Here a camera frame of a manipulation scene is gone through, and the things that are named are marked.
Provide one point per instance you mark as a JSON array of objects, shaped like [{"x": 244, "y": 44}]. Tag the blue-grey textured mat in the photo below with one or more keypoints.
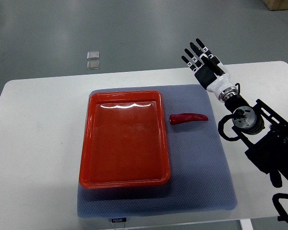
[{"x": 200, "y": 177}]

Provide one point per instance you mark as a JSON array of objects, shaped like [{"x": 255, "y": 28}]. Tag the upper metal floor plate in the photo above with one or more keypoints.
[{"x": 92, "y": 55}]

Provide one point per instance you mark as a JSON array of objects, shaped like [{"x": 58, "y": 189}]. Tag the red chili pepper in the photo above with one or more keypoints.
[{"x": 176, "y": 119}]

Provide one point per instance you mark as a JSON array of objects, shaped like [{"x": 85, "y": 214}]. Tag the black mat label tag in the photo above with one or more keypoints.
[{"x": 119, "y": 220}]

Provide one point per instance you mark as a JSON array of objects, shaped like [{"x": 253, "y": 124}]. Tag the cardboard box corner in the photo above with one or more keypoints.
[{"x": 276, "y": 5}]

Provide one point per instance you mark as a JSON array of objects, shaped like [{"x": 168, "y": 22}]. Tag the red plastic tray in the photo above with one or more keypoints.
[{"x": 125, "y": 141}]

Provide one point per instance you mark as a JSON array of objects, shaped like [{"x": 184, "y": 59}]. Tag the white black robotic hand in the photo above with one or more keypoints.
[{"x": 214, "y": 77}]

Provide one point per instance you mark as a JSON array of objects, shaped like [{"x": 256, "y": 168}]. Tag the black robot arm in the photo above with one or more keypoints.
[{"x": 251, "y": 103}]

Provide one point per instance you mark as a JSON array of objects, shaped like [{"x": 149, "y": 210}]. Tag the white table leg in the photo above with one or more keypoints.
[{"x": 246, "y": 224}]

